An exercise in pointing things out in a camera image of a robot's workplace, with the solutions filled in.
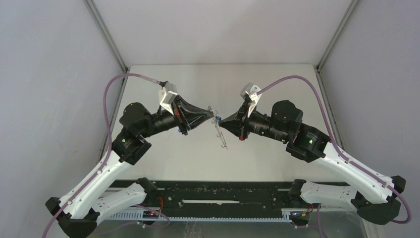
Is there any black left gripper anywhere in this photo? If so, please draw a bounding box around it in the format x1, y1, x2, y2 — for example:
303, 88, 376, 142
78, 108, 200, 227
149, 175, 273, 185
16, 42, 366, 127
140, 95, 213, 138

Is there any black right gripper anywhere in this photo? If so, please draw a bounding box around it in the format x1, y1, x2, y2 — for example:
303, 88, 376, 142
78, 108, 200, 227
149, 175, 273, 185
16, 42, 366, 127
218, 102, 288, 143

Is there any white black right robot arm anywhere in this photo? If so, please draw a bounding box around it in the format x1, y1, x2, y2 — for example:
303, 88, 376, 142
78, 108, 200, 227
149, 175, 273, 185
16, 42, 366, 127
219, 100, 406, 225

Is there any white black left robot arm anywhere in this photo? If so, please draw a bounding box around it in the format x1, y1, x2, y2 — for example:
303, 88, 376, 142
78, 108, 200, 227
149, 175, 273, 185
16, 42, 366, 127
46, 95, 214, 238

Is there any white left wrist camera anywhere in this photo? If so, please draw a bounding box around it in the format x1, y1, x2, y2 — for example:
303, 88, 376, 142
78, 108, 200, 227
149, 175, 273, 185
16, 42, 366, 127
158, 81, 178, 115

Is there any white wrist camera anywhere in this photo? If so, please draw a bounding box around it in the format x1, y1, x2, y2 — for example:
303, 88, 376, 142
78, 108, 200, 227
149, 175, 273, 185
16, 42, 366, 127
158, 81, 178, 115
240, 83, 261, 118

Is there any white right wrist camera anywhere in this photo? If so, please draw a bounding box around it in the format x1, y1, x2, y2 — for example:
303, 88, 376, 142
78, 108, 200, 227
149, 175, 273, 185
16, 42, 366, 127
240, 83, 261, 118

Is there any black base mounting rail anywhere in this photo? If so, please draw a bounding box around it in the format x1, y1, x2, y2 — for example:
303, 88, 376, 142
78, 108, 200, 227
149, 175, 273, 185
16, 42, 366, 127
111, 179, 322, 221

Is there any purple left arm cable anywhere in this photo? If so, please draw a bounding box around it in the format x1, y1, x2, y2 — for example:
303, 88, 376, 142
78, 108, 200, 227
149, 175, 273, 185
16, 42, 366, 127
42, 73, 165, 238

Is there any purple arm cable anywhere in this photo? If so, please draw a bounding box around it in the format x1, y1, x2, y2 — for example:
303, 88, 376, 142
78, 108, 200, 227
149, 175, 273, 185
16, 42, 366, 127
256, 75, 413, 225
42, 73, 165, 238

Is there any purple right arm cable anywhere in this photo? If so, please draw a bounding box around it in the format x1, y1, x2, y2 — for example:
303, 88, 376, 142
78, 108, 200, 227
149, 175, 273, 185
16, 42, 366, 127
256, 75, 413, 225

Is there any aluminium frame rail left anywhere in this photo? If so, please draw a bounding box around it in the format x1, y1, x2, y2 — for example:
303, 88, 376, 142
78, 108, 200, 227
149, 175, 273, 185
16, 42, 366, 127
68, 0, 129, 164

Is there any aluminium frame rail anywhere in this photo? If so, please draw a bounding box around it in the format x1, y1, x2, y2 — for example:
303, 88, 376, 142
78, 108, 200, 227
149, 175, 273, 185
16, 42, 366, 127
68, 0, 129, 164
314, 0, 363, 149

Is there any aluminium frame rail right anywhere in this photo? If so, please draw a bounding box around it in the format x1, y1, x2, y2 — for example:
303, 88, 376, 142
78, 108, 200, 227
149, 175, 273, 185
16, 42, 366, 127
314, 0, 363, 149

